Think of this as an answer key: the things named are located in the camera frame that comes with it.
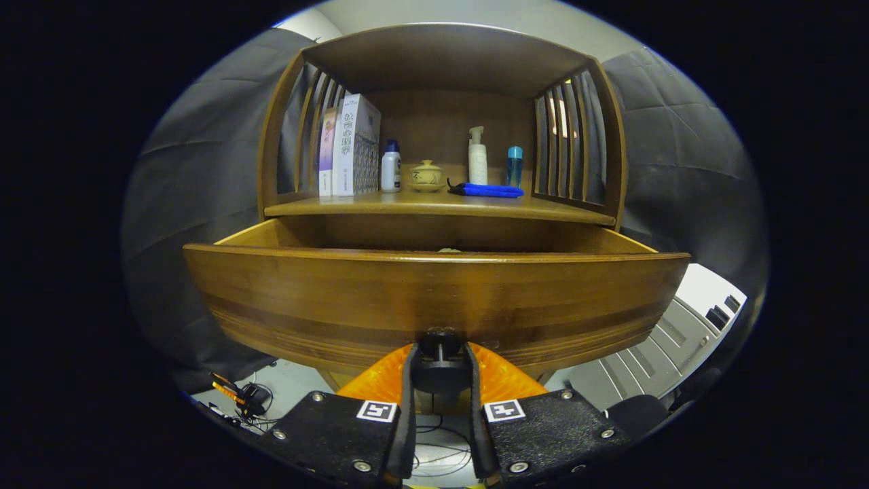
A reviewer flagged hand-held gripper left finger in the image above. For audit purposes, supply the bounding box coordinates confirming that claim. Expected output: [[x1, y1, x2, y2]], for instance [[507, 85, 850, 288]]
[[261, 343, 420, 488]]

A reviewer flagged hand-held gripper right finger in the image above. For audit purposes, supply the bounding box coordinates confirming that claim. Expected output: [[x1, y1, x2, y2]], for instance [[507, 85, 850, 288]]
[[464, 342, 632, 486]]

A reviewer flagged wooden countertop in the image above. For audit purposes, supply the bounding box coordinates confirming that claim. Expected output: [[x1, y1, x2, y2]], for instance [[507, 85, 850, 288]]
[[263, 189, 617, 227]]

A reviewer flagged wooden cabinet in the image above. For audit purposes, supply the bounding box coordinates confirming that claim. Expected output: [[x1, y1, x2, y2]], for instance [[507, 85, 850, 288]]
[[257, 22, 629, 395]]

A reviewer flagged black power adapter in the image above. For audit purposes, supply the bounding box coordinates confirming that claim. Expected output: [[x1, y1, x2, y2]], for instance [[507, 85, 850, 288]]
[[238, 384, 274, 417]]

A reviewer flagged dark rounded object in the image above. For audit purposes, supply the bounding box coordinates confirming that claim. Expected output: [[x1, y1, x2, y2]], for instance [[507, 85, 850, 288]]
[[604, 394, 673, 442]]

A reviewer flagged orange black tool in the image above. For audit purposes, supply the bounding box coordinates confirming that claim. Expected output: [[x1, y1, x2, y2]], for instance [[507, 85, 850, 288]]
[[209, 372, 246, 406]]

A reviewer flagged white grey appliance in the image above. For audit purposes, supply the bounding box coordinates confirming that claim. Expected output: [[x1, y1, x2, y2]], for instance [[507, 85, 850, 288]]
[[543, 264, 747, 412]]

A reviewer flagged blue folded cloth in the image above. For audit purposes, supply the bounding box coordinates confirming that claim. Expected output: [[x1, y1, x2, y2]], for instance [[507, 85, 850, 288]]
[[447, 178, 525, 198]]

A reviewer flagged beige lidded teacup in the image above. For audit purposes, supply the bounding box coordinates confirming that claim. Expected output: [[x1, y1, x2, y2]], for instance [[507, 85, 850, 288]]
[[409, 160, 445, 193]]

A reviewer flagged white bottle with blue cap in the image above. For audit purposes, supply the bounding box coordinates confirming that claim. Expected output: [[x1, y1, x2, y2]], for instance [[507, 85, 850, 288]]
[[381, 140, 402, 194]]

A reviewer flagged white pump bottle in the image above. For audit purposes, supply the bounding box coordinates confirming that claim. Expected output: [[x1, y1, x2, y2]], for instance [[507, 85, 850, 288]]
[[468, 126, 488, 186]]

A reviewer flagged thin purple book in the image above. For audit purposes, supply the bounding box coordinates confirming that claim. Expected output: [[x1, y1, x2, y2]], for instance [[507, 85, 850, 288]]
[[318, 107, 338, 198]]

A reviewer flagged thick white book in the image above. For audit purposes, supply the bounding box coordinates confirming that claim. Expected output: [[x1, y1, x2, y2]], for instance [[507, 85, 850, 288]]
[[332, 94, 382, 198]]

